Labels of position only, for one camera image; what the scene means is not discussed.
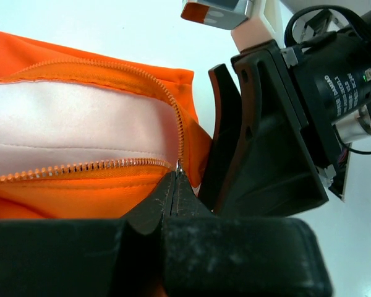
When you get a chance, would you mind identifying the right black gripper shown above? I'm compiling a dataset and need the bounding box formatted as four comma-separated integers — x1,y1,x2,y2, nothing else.
198,6,371,217

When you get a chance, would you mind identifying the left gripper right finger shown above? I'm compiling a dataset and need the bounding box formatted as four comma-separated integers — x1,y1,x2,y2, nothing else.
162,173,333,296

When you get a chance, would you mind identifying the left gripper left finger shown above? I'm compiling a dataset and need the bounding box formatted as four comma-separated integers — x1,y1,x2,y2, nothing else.
0,173,176,296

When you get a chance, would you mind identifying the orange jacket with pink lining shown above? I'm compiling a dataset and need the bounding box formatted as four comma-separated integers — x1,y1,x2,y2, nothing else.
0,32,211,219

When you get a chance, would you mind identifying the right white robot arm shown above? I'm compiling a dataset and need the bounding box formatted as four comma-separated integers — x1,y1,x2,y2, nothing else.
199,5,371,218

